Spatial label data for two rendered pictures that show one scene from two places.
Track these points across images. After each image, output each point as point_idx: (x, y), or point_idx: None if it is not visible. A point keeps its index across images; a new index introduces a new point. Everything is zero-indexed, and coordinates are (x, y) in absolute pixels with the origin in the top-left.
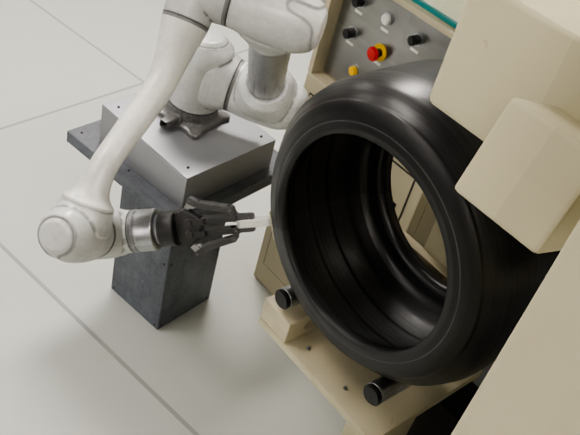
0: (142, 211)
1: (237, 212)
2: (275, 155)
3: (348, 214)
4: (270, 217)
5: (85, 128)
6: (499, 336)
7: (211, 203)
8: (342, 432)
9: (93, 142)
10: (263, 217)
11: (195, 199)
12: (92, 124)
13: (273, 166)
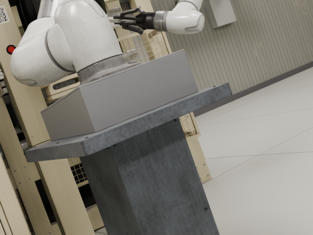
0: (161, 10)
1: (119, 16)
2: (36, 147)
3: None
4: (107, 16)
5: (211, 88)
6: None
7: (129, 10)
8: (88, 216)
9: (203, 89)
10: (109, 18)
11: (136, 8)
12: (204, 91)
13: (46, 142)
